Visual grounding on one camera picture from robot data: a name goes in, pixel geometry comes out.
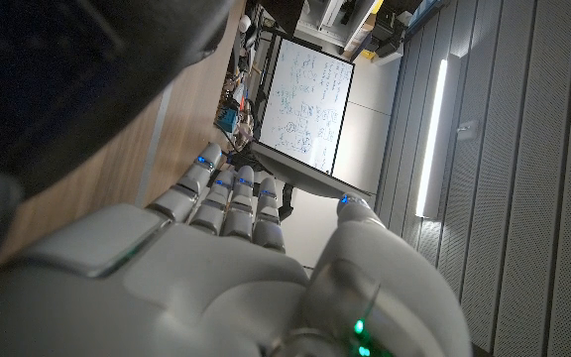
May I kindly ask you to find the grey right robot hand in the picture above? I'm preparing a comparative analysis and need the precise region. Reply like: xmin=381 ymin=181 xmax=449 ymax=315
xmin=0 ymin=142 xmax=475 ymax=357

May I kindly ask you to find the small blue box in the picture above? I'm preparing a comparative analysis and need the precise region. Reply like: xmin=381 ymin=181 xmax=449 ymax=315
xmin=217 ymin=107 xmax=239 ymax=134

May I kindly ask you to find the whiteboard with blue writing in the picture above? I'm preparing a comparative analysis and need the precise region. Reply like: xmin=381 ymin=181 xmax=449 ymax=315
xmin=257 ymin=35 xmax=357 ymax=177

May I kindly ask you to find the long ceiling light strip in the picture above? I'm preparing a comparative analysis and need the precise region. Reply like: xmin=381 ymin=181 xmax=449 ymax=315
xmin=414 ymin=58 xmax=450 ymax=219

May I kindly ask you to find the white shelf cabinet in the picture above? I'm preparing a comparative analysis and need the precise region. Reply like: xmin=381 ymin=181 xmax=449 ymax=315
xmin=294 ymin=0 xmax=385 ymax=57

